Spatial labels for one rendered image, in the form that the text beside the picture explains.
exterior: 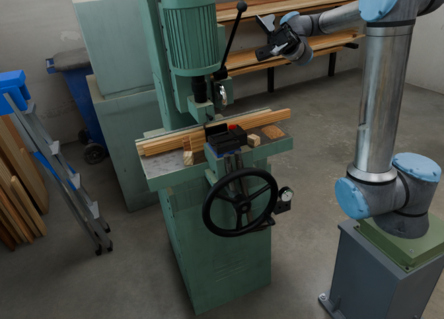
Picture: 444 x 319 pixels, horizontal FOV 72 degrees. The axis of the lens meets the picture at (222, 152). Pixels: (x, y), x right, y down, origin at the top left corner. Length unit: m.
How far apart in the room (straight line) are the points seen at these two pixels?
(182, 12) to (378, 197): 0.85
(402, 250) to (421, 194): 0.21
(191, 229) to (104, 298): 0.83
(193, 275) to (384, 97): 1.09
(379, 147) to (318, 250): 1.12
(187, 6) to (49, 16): 2.40
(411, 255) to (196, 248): 0.81
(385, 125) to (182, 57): 0.67
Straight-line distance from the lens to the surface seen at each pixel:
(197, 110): 1.18
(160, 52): 1.32
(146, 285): 1.96
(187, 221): 1.29
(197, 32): 1.06
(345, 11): 1.32
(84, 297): 2.05
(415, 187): 1.20
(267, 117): 1.37
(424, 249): 1.32
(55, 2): 3.34
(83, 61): 2.77
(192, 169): 1.15
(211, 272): 1.57
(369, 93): 0.98
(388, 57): 0.95
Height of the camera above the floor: 1.53
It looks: 32 degrees down
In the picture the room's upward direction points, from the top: 6 degrees counter-clockwise
